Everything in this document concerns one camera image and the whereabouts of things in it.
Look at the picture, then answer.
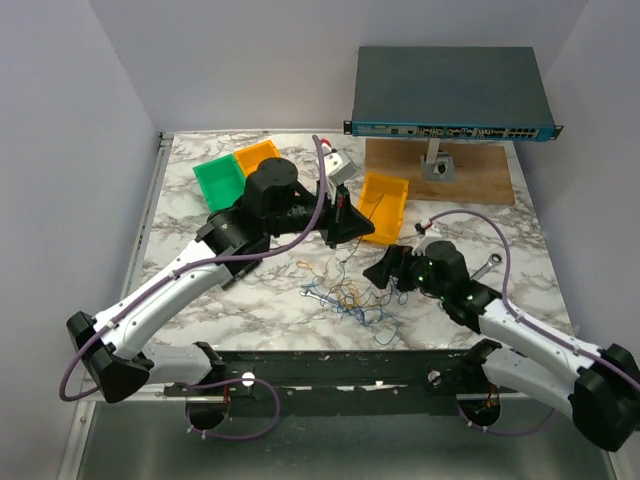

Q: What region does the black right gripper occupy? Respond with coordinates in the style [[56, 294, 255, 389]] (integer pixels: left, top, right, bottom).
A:
[[364, 243, 449, 300]]

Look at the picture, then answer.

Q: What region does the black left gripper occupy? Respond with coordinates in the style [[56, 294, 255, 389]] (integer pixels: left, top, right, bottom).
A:
[[267, 179, 375, 249]]

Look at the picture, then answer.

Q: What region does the yellow bin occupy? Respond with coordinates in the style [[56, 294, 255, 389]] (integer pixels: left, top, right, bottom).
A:
[[358, 172, 409, 245], [234, 140, 280, 177]]

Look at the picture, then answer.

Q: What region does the yellow cable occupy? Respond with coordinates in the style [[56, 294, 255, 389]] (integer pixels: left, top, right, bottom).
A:
[[294, 259, 371, 309]]

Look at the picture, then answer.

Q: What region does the blue cable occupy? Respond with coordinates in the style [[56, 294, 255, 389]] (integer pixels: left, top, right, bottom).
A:
[[304, 269, 409, 346]]

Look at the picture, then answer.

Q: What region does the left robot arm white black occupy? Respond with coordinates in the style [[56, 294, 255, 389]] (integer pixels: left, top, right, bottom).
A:
[[66, 153, 374, 403]]

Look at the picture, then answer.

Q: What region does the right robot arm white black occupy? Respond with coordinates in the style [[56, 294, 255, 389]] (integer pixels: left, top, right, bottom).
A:
[[363, 240, 639, 452]]

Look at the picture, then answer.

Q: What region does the silver open-end wrench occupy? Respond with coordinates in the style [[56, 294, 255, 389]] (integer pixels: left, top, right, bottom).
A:
[[299, 289, 331, 303]]

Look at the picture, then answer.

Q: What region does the silver ratchet wrench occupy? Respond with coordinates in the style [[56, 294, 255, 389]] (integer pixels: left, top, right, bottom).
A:
[[470, 253, 503, 280]]

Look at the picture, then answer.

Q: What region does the wooden base board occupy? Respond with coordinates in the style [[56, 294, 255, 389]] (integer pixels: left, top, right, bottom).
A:
[[364, 138, 515, 205]]

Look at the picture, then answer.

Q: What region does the green plastic bin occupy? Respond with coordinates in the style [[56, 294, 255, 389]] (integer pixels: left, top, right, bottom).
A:
[[193, 154, 245, 212]]

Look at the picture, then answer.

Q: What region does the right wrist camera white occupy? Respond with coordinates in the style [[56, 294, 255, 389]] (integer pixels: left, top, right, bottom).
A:
[[412, 220, 442, 255]]

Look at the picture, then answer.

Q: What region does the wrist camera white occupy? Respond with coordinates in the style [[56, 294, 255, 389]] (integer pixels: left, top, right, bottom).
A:
[[321, 138, 356, 196], [412, 220, 442, 255]]

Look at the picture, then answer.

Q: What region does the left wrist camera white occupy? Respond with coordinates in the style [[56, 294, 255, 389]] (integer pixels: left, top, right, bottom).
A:
[[321, 138, 356, 196]]

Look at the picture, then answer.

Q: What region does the metal switch stand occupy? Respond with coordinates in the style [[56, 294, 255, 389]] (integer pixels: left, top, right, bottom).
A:
[[420, 138, 456, 183]]

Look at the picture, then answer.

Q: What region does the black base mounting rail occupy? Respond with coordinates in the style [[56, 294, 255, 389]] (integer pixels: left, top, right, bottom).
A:
[[164, 340, 500, 417]]

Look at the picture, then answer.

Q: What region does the aluminium table frame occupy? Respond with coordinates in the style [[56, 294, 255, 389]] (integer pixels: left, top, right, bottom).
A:
[[59, 130, 617, 479]]

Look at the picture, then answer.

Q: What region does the blue network switch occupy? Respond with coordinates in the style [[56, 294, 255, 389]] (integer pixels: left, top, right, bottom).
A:
[[343, 46, 563, 142]]

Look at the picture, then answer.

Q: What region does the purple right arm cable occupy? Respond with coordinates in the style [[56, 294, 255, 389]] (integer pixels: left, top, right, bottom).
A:
[[429, 209, 640, 436]]

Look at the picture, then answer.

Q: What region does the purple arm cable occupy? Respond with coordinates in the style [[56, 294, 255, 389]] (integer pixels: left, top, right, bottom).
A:
[[59, 134, 334, 442], [429, 209, 640, 436]]

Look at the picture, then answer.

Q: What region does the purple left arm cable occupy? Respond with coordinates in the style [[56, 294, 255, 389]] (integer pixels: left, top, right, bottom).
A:
[[59, 134, 334, 442]]

